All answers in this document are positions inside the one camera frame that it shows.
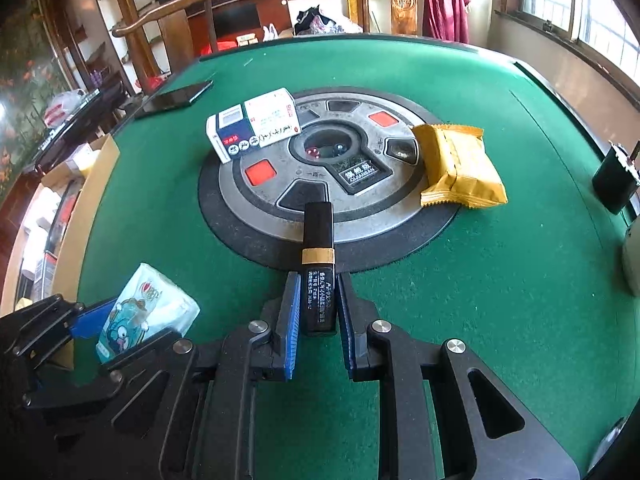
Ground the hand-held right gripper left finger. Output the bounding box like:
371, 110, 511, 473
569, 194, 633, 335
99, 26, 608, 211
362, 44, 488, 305
65, 271, 303, 480

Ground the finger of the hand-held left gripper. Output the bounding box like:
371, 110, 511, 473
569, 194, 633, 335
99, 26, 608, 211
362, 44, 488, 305
10, 296, 123, 361
22, 330, 183, 411

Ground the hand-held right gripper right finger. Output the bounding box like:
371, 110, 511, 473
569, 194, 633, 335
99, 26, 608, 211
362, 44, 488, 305
336, 272, 581, 480

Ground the cartoon print tissue pack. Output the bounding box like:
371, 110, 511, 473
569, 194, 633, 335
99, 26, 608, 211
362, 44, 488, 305
95, 262, 201, 365

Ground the black tube with gold band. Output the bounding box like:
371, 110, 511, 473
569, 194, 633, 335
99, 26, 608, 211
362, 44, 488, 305
300, 201, 336, 337

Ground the round metal table centre panel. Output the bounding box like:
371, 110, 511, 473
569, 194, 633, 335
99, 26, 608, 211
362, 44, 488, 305
197, 89, 461, 273

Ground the yellow snack packet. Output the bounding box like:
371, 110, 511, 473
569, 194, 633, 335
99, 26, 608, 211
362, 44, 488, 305
412, 123, 508, 210

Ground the dark folding table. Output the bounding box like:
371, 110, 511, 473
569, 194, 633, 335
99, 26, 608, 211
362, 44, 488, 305
35, 80, 131, 171

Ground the blue and white medicine box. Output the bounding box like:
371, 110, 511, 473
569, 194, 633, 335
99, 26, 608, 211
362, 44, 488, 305
206, 105, 262, 164

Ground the white and red plastic bag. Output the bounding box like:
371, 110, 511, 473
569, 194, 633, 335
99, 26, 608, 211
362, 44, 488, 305
42, 89, 87, 128

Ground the white and red medicine box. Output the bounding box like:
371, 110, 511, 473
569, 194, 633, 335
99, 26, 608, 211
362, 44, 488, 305
245, 87, 302, 148

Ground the black smartphone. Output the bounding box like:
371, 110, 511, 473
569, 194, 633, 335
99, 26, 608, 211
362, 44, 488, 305
134, 80, 215, 121

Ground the patterned bag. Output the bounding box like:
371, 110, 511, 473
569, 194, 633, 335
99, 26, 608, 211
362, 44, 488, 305
294, 7, 361, 37

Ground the small black container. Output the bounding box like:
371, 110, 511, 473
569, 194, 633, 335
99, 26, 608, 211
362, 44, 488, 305
592, 142, 640, 215

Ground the wooden chair with carved back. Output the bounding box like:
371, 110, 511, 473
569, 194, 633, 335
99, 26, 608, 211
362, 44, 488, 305
352, 0, 471, 43

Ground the dark red cloth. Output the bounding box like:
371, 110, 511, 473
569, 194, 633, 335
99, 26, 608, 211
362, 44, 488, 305
422, 0, 472, 44

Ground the floral wall painting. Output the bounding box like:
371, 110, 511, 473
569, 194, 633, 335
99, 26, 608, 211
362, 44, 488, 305
0, 0, 71, 201

